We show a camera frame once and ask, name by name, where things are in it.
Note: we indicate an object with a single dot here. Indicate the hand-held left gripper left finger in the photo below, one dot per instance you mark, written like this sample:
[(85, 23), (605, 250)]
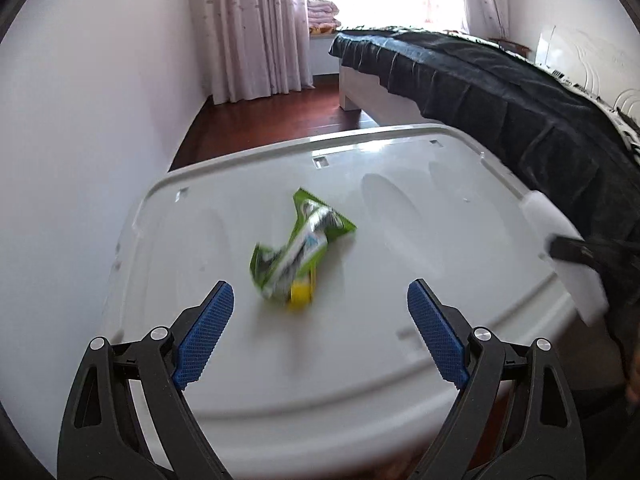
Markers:
[(205, 332)]

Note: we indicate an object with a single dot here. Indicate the stack of folded blankets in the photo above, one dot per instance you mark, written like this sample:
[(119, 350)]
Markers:
[(322, 15)]

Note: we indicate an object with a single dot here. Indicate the small yellow packet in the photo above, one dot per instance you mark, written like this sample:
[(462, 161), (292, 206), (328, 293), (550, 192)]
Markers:
[(301, 294)]

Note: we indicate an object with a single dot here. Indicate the white foam block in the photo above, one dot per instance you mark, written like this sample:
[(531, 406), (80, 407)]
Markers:
[(542, 215)]

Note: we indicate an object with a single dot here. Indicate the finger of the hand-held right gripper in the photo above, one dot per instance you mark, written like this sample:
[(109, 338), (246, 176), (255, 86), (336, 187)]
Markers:
[(575, 250)]

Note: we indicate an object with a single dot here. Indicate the bed with dark cover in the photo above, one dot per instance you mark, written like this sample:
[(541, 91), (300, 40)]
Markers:
[(500, 90)]

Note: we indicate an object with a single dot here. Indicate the grey plastic storage box lid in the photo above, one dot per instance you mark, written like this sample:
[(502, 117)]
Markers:
[(400, 310)]

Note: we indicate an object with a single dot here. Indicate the green snack wrapper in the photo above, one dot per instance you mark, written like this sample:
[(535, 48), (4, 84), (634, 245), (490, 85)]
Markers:
[(300, 245)]

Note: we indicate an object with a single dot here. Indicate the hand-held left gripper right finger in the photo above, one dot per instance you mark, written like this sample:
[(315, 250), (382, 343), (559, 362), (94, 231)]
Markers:
[(435, 332)]

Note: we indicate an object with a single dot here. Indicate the wooden nightstand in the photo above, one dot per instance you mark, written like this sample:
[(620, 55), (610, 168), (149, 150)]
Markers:
[(512, 45)]

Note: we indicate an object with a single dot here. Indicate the white bed headboard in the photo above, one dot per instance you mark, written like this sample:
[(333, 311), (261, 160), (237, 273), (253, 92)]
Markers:
[(585, 55)]

